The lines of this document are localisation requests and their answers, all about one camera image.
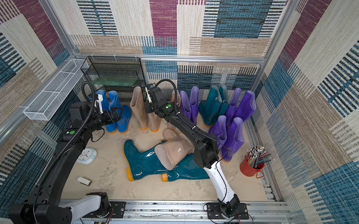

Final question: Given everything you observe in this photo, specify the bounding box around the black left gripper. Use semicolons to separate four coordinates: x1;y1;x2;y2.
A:
86;105;124;135

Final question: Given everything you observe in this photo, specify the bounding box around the blue boot from pile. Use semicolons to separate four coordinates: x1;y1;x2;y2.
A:
106;91;132;134

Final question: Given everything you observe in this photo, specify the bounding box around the teal boot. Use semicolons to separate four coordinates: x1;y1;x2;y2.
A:
161;154;209;182
123;139;168;182
217;84;230;116
199;85;222;126

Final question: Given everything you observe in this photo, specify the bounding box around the beige boot front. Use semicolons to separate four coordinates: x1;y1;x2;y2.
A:
148;112;162;133

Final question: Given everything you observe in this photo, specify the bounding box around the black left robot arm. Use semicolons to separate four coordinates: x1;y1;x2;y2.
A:
9;81;123;224

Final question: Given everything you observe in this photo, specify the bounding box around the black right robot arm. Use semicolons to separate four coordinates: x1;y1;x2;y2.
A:
145;79;240;218

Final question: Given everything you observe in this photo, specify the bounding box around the green pad on shelf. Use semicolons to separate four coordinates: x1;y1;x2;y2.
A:
91;76;139;87

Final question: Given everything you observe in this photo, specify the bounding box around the white round alarm clock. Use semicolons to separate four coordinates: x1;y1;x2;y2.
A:
77;147;97;165

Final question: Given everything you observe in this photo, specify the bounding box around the small grey eraser block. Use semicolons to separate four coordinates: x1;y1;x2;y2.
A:
77;177;92;186

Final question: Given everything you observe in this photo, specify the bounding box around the teal boot standing back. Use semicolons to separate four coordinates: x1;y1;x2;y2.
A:
217;84;230;116

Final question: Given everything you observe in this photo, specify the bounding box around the red pencil bucket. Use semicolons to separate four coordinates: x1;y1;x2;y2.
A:
239;158;265;179

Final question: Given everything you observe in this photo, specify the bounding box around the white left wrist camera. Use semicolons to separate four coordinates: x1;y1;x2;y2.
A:
95;94;103;114

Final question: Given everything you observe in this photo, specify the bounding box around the black wire shelf rack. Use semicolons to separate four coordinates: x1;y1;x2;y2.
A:
80;56;147;103

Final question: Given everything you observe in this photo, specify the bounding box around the white wire mesh basket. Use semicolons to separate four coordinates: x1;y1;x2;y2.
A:
23;58;84;121

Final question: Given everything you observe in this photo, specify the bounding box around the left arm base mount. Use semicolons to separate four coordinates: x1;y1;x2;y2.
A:
84;201;126;219

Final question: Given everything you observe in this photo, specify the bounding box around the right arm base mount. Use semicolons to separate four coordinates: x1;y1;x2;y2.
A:
203;202;250;221

